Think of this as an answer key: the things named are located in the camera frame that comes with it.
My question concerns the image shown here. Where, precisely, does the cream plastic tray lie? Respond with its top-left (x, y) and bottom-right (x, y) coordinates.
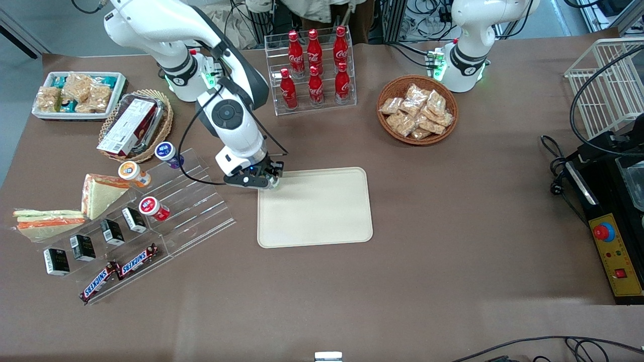
top-left (257, 166), bottom-right (374, 249)

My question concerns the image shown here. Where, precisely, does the blue gum bottle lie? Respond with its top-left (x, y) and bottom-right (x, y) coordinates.
top-left (154, 141), bottom-right (185, 170)

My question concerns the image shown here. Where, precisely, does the red gum bottle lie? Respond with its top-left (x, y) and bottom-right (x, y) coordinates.
top-left (138, 197), bottom-right (171, 222)

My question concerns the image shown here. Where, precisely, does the orange gum bottle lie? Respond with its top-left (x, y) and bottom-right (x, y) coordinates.
top-left (118, 161), bottom-right (152, 189)

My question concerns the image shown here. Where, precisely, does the clear acrylic stepped display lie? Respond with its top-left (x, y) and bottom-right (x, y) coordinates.
top-left (38, 147), bottom-right (236, 306)

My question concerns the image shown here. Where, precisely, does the red cola bottle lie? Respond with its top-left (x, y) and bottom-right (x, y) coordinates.
top-left (279, 68), bottom-right (298, 110)
top-left (307, 29), bottom-right (324, 72)
top-left (308, 65), bottom-right (325, 106)
top-left (335, 62), bottom-right (351, 101)
top-left (333, 26), bottom-right (349, 69)
top-left (288, 30), bottom-right (304, 77)

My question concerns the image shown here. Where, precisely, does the clear acrylic bottle rack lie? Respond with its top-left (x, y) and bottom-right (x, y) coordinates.
top-left (265, 27), bottom-right (358, 117)

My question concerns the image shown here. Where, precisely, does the oval wicker basket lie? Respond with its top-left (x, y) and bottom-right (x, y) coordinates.
top-left (98, 89), bottom-right (175, 164)

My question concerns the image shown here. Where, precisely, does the small black box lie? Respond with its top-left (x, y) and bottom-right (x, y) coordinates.
top-left (121, 206), bottom-right (148, 234)
top-left (69, 234), bottom-right (97, 262)
top-left (99, 218), bottom-right (126, 247)
top-left (43, 247), bottom-right (71, 277)

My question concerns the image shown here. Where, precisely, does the round wicker basket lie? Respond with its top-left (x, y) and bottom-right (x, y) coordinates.
top-left (377, 75), bottom-right (459, 146)

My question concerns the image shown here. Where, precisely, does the red and white cookie box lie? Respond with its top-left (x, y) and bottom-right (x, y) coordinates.
top-left (97, 98), bottom-right (157, 157)

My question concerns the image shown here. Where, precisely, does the snickers bar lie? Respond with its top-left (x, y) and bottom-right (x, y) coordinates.
top-left (78, 261), bottom-right (121, 304)
top-left (116, 243), bottom-right (159, 281)

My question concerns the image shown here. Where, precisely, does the upright triangle sandwich pack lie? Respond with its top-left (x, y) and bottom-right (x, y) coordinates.
top-left (81, 173), bottom-right (133, 221)

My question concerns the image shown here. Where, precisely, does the white rectangular snack bin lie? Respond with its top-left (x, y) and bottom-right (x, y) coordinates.
top-left (31, 71), bottom-right (127, 122)

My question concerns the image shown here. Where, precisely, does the person in beige jacket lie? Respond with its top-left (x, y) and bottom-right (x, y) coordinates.
top-left (241, 0), bottom-right (376, 46)

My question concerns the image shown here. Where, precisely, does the clear bag of rice crisps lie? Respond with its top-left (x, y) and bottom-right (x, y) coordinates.
top-left (36, 86), bottom-right (61, 113)
top-left (62, 73), bottom-right (94, 101)
top-left (75, 85), bottom-right (113, 114)

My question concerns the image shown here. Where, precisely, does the flat triangle sandwich pack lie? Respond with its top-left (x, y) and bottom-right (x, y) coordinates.
top-left (12, 208), bottom-right (88, 243)

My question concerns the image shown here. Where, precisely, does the black control box yellow panel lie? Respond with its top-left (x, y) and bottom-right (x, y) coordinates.
top-left (562, 115), bottom-right (644, 306)

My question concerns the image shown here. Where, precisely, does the black cable on robot arm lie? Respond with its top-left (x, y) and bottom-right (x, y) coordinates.
top-left (177, 43), bottom-right (290, 186)

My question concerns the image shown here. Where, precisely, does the black cable bundle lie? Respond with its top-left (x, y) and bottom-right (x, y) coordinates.
top-left (386, 42), bottom-right (439, 69)

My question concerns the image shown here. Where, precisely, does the aluminium frame with cables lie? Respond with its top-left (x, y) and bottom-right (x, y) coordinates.
top-left (381, 0), bottom-right (454, 45)

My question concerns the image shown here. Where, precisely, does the black power cable with plug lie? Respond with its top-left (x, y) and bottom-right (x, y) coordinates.
top-left (540, 134), bottom-right (588, 224)

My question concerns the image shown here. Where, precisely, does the long black cable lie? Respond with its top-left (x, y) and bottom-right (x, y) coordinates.
top-left (449, 335), bottom-right (644, 362)

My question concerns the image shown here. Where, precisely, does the thick black cable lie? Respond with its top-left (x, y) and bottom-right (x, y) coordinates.
top-left (569, 46), bottom-right (644, 157)

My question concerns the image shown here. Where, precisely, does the looped black cable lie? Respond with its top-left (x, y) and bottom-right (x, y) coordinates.
top-left (533, 338), bottom-right (610, 362)

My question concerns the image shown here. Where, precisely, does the white wire rack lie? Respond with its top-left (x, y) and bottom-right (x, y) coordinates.
top-left (563, 37), bottom-right (644, 142)

